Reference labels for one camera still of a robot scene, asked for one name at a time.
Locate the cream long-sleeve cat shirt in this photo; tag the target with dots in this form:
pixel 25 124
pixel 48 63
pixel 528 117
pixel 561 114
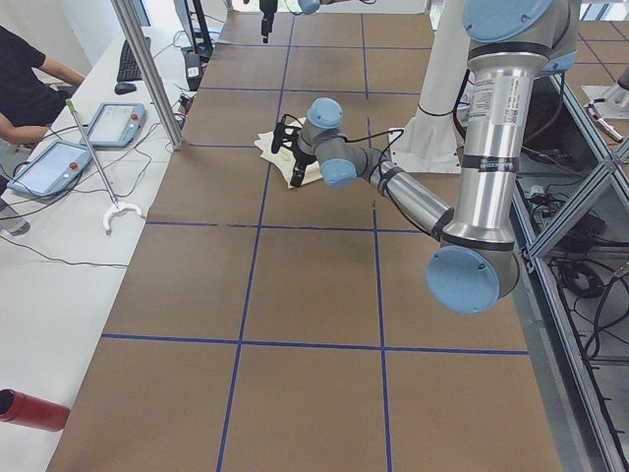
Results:
pixel 285 161

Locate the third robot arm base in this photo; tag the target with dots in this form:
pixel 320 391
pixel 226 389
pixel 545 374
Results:
pixel 608 104

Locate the blue teach pendant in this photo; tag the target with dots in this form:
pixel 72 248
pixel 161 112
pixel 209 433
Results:
pixel 115 125
pixel 52 171

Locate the white camera pedestal column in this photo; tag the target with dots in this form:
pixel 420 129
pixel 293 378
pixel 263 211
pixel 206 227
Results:
pixel 429 142

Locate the black keyboard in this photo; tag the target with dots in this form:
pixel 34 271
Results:
pixel 128 68

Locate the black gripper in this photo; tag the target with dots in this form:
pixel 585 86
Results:
pixel 301 158
pixel 265 10

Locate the near blue teach pendant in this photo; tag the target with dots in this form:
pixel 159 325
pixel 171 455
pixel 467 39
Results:
pixel 52 171

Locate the black computer mouse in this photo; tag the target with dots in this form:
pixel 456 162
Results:
pixel 124 88

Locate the metal reacher grabber stick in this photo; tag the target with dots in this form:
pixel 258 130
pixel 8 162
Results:
pixel 117 206

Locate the far blue teach pendant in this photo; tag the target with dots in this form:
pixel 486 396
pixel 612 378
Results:
pixel 115 125

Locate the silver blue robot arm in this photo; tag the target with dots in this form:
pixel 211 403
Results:
pixel 512 43
pixel 305 7

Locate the red water bottle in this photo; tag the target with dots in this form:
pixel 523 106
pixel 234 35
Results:
pixel 22 409

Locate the seated person black shirt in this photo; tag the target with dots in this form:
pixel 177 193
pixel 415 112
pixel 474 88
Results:
pixel 28 105

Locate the aluminium frame post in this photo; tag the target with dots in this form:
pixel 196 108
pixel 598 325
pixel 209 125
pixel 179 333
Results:
pixel 130 25

